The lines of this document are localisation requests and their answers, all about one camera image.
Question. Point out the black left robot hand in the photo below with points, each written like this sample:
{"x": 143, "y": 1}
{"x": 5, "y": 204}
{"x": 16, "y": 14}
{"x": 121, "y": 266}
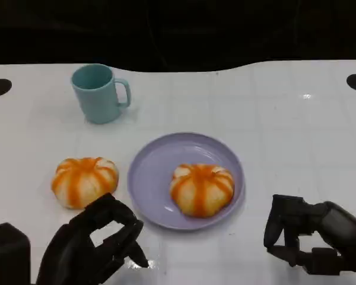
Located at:
{"x": 71, "y": 252}

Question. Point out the lilac plate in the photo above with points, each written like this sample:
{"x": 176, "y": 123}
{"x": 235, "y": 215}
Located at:
{"x": 154, "y": 166}

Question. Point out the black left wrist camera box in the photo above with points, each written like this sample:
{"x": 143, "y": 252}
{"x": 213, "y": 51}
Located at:
{"x": 6, "y": 255}

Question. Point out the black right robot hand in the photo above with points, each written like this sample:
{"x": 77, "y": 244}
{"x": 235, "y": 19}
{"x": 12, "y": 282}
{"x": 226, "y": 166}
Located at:
{"x": 341, "y": 231}

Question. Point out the pale green mug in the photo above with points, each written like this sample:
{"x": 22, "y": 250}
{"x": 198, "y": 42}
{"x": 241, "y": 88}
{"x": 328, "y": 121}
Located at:
{"x": 99, "y": 102}

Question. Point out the orange and white bread roll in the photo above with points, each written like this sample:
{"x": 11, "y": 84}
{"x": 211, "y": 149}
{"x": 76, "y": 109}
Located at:
{"x": 201, "y": 191}
{"x": 83, "y": 179}

